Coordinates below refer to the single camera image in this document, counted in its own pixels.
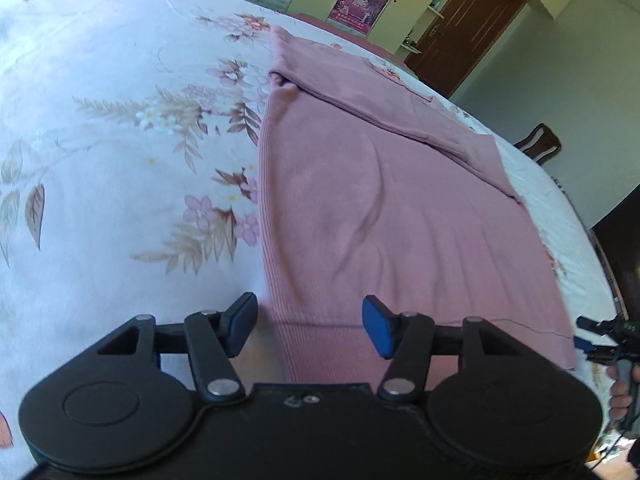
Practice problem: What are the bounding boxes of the pink knit sweater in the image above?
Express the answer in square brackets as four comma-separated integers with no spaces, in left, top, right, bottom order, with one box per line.
[257,27,576,384]

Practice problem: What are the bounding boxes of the person's right hand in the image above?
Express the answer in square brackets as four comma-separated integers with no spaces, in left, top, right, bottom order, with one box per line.
[606,366,632,422]

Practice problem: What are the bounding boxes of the dark wooden side table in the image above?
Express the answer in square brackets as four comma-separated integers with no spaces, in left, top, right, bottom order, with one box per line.
[593,188,640,322]

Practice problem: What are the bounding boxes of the dark wooden chair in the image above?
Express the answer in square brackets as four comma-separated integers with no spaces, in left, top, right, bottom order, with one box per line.
[514,124,562,166]

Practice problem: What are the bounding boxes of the white floral bed sheet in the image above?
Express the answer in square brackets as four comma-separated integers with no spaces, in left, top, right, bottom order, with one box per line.
[0,0,626,480]

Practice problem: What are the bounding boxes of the pink checked bed cover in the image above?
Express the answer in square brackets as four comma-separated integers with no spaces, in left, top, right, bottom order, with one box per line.
[292,13,412,74]

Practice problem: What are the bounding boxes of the cream corner shelf unit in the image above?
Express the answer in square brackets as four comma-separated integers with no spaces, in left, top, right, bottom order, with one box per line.
[397,0,449,58]

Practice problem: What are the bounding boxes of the lower right pink poster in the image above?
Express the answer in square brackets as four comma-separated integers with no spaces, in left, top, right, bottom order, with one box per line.
[328,0,388,35]

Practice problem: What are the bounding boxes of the dark brown wooden door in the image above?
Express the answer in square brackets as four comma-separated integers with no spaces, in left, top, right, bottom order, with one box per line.
[406,0,524,98]

